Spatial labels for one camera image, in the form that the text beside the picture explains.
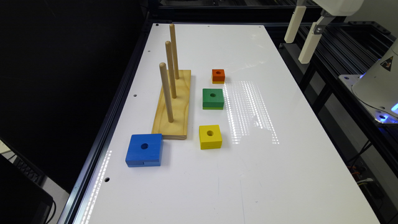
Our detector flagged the middle wooden peg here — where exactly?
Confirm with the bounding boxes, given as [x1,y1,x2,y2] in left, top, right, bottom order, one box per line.
[165,40,177,98]

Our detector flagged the wooden peg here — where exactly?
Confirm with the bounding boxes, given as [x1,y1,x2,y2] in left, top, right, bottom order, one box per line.
[159,62,174,123]
[169,24,179,80]
[165,40,177,98]

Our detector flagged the wooden peg base board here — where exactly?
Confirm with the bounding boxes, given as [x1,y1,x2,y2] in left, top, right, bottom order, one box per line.
[152,70,191,140]

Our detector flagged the far wooden peg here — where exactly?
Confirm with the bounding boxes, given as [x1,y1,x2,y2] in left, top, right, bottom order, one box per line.
[169,24,179,80]

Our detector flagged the orange wooden block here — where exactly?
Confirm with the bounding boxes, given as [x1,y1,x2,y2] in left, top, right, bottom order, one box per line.
[211,69,225,84]

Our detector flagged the near wooden peg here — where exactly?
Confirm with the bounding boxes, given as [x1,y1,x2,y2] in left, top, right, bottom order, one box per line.
[159,62,174,123]

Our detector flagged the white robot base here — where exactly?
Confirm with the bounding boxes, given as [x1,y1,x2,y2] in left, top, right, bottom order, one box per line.
[339,42,397,125]

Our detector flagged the blue wooden block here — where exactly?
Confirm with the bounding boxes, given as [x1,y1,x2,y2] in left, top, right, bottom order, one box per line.
[125,134,163,167]

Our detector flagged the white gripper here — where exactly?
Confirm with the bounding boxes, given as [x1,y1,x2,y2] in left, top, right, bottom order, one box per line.
[284,0,364,64]

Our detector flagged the yellow wooden block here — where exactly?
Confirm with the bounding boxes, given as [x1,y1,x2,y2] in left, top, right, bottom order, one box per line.
[199,125,223,149]

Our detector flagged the green wooden block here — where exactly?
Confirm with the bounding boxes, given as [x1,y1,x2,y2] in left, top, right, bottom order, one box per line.
[202,88,224,110]

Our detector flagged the black monitor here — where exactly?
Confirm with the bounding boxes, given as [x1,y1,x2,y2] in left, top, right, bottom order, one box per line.
[1,156,52,224]

